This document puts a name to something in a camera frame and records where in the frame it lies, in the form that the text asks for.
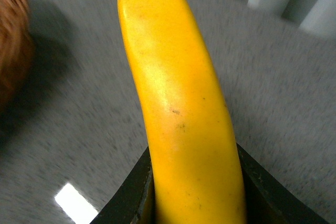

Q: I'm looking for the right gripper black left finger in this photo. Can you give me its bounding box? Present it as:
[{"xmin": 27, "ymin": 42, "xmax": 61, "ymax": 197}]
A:
[{"xmin": 92, "ymin": 149, "xmax": 154, "ymax": 224}]

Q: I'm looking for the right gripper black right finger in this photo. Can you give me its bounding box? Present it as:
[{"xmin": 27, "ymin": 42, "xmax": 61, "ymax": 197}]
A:
[{"xmin": 237, "ymin": 145, "xmax": 327, "ymax": 223}]

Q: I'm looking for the large yellow banana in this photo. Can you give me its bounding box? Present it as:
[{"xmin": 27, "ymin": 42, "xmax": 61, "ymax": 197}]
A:
[{"xmin": 118, "ymin": 0, "xmax": 247, "ymax": 223}]

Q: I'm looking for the left brown wicker basket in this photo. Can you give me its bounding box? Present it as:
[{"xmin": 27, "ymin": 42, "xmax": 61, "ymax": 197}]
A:
[{"xmin": 1, "ymin": 0, "xmax": 35, "ymax": 111}]

